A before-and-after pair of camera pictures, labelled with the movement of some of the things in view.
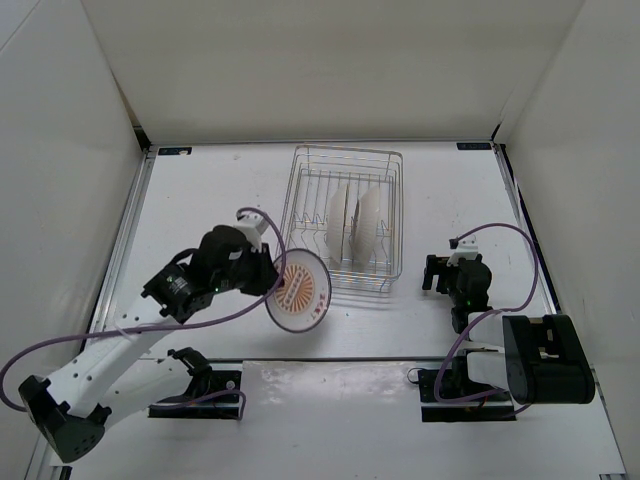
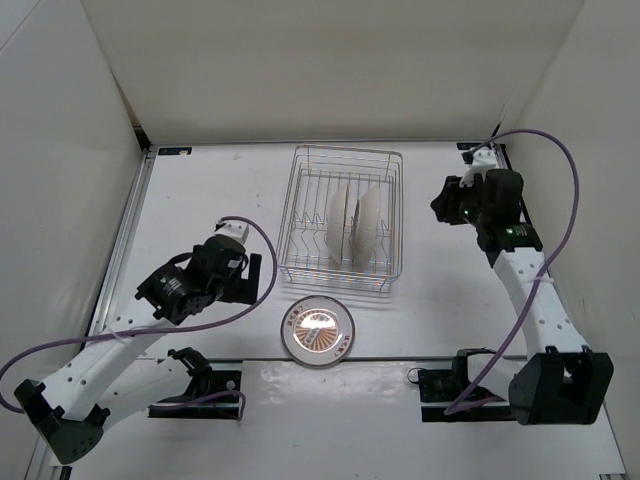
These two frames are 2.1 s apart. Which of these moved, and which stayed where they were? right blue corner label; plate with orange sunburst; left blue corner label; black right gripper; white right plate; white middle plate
Moved: black right gripper; plate with orange sunburst
Stayed: right blue corner label; left blue corner label; white middle plate; white right plate
